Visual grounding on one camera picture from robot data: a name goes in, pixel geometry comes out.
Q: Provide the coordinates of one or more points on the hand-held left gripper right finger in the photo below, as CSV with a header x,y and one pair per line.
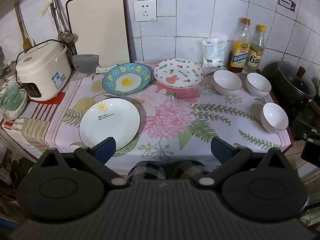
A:
x,y
220,149

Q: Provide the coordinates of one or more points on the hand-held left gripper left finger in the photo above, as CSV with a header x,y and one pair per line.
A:
x,y
108,149

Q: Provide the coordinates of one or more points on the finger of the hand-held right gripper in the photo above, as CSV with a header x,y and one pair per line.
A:
x,y
311,150

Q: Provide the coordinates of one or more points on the white plate with sun print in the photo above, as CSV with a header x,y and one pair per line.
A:
x,y
110,125

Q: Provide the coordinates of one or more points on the white bowl with dark rim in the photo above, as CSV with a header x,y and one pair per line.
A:
x,y
258,84
274,118
227,83

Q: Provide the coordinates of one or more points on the blue plate with egg print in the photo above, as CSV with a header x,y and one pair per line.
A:
x,y
127,80

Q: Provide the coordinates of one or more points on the white plate with rabbit print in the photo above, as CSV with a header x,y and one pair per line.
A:
x,y
178,73

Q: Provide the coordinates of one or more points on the black gas stove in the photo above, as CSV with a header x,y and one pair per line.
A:
x,y
300,125

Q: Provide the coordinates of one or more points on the plaid fuzzy slipper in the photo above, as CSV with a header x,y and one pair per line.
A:
x,y
190,168
146,171

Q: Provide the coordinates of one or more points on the floral tablecloth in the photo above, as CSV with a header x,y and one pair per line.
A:
x,y
170,120

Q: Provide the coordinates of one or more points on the black cooking pot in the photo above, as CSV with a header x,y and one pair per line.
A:
x,y
280,90

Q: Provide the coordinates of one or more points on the glass pot lid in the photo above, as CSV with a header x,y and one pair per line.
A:
x,y
295,80

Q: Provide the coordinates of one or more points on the striped cloth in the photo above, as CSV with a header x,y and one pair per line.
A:
x,y
32,122

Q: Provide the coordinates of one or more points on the white seasoning bag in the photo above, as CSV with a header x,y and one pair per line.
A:
x,y
222,51
209,53

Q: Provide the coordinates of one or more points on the vinegar bottle with yellow cap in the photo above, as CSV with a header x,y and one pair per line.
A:
x,y
256,55

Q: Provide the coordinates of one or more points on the cooking oil bottle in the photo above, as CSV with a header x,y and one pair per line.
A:
x,y
240,50

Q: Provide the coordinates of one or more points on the white rice cooker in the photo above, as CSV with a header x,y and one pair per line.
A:
x,y
42,70

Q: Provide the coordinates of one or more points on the green plastic colander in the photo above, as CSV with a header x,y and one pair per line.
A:
x,y
12,98

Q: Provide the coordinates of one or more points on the white cutting board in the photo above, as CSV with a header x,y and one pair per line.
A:
x,y
100,27

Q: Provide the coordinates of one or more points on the wooden spatula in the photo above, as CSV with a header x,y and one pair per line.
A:
x,y
25,36

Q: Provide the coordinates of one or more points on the metal ladle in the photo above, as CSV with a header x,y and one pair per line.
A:
x,y
58,12

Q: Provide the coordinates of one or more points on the white wall socket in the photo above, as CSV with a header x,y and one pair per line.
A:
x,y
145,10

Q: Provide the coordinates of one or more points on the wall sticker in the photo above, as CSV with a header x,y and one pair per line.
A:
x,y
287,3

